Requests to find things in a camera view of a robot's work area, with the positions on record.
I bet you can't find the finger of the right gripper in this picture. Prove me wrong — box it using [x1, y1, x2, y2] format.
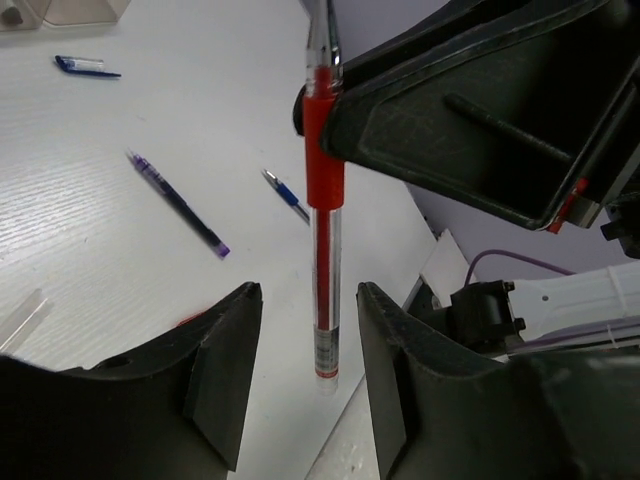
[292, 87, 306, 136]
[321, 1, 639, 230]

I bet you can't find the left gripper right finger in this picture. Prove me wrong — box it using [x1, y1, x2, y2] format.
[357, 282, 639, 479]

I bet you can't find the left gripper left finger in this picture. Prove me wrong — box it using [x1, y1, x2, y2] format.
[1, 282, 263, 479]

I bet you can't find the red gel pen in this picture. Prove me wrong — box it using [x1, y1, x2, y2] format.
[302, 1, 345, 395]

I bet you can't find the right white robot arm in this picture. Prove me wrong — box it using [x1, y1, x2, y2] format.
[293, 1, 639, 352]

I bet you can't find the blue gel pen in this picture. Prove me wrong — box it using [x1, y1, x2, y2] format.
[261, 169, 311, 225]

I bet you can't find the red pen cap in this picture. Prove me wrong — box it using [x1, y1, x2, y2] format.
[175, 311, 206, 327]

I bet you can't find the dark purple gel pen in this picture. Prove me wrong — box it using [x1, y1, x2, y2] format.
[127, 151, 230, 259]

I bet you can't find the blue pen cap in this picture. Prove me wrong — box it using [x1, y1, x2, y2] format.
[54, 55, 122, 79]

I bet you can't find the clear four-compartment organizer tray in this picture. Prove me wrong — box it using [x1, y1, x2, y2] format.
[1, 0, 131, 32]

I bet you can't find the aluminium side rail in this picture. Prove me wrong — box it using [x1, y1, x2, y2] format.
[402, 229, 470, 311]

